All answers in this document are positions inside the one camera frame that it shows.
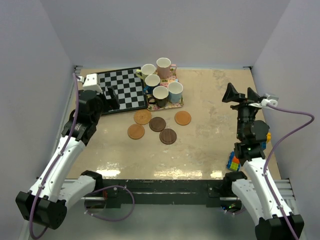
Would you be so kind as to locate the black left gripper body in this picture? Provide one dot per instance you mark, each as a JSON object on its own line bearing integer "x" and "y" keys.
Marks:
{"x": 98, "y": 113}

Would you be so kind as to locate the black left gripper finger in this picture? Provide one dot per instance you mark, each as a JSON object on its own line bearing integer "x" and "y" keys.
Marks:
{"x": 111, "y": 92}
{"x": 115, "y": 103}

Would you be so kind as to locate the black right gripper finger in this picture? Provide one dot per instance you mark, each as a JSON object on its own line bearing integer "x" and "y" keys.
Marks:
{"x": 232, "y": 95}
{"x": 253, "y": 96}

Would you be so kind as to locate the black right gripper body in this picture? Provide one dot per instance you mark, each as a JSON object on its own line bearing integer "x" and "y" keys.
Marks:
{"x": 245, "y": 113}

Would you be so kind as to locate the light wooden coaster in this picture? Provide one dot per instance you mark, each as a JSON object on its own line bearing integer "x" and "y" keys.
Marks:
{"x": 136, "y": 131}

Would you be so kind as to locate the dark wooden coaster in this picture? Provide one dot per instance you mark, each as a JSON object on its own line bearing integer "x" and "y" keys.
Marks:
{"x": 157, "y": 124}

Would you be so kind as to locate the orange wooden coaster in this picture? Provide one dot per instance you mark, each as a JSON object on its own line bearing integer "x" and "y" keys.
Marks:
{"x": 182, "y": 118}

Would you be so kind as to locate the dark walnut coaster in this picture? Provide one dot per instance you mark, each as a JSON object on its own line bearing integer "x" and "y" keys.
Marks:
{"x": 168, "y": 136}

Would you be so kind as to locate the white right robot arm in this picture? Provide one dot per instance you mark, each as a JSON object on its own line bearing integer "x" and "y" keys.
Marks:
{"x": 273, "y": 218}

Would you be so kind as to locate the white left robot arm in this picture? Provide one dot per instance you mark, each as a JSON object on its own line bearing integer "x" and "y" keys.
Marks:
{"x": 46, "y": 203}

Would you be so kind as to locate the yellow blue toy blocks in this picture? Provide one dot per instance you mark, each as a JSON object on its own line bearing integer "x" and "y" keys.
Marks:
{"x": 264, "y": 144}

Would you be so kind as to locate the black and silver chessboard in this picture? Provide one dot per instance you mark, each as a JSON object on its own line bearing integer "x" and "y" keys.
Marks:
{"x": 128, "y": 88}

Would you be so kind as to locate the colourful rubik cube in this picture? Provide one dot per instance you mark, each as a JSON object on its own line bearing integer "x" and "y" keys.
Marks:
{"x": 233, "y": 163}

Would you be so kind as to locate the dark blue mug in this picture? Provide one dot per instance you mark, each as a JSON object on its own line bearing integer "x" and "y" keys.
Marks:
{"x": 151, "y": 81}

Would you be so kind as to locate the light green mug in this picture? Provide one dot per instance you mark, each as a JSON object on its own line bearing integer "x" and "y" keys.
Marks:
{"x": 146, "y": 70}

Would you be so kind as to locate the black mug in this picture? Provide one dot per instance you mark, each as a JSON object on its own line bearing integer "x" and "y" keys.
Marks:
{"x": 159, "y": 96}

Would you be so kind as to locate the light blue mug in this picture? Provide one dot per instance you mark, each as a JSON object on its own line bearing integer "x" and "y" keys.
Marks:
{"x": 175, "y": 90}

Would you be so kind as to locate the pink mug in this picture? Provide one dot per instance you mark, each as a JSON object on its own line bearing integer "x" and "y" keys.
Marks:
{"x": 165, "y": 67}

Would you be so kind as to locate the floral serving tray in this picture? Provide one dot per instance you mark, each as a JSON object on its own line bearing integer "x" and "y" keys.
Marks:
{"x": 165, "y": 82}

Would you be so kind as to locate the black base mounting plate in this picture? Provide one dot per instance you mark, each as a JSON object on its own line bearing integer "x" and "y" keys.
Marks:
{"x": 209, "y": 193}

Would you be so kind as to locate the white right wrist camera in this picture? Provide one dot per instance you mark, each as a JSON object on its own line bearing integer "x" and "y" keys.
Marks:
{"x": 269, "y": 99}

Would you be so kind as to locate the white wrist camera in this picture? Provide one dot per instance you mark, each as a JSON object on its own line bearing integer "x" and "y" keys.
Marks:
{"x": 92, "y": 82}
{"x": 269, "y": 99}

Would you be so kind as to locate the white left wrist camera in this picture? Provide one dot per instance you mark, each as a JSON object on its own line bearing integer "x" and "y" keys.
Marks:
{"x": 92, "y": 82}

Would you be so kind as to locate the aluminium frame rail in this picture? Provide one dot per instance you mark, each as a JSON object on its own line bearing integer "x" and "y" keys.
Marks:
{"x": 286, "y": 191}

